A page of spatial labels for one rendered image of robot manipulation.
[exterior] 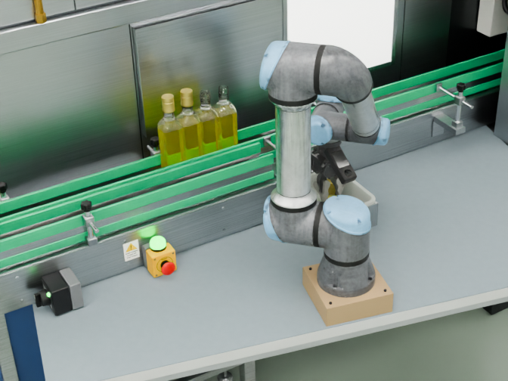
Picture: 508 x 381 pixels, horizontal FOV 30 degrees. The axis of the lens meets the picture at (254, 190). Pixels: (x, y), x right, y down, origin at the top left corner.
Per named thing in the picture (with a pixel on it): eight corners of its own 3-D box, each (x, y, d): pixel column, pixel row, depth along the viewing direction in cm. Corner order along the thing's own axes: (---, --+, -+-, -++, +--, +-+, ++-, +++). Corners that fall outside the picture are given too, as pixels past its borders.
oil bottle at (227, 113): (230, 159, 285) (227, 95, 273) (240, 167, 281) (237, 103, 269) (214, 164, 283) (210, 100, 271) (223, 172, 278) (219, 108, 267)
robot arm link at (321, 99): (312, 94, 258) (320, 81, 265) (311, 130, 264) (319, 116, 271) (340, 98, 256) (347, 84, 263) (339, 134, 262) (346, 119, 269)
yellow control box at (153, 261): (166, 258, 266) (164, 236, 262) (178, 272, 260) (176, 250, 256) (144, 266, 263) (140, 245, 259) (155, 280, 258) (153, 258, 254)
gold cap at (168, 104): (159, 110, 262) (158, 96, 259) (168, 106, 264) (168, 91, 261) (168, 114, 259) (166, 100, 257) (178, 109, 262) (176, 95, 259)
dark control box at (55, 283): (73, 291, 255) (69, 266, 250) (85, 307, 249) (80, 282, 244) (44, 301, 251) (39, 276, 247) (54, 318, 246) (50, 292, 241)
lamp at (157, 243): (162, 240, 260) (161, 231, 259) (168, 249, 257) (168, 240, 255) (147, 246, 259) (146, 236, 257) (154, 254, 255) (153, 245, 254)
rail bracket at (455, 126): (438, 130, 315) (444, 69, 303) (472, 152, 303) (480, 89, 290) (427, 134, 313) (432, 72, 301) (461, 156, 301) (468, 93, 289)
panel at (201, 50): (389, 61, 315) (394, -38, 297) (394, 64, 313) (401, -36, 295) (142, 133, 279) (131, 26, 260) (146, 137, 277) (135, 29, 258)
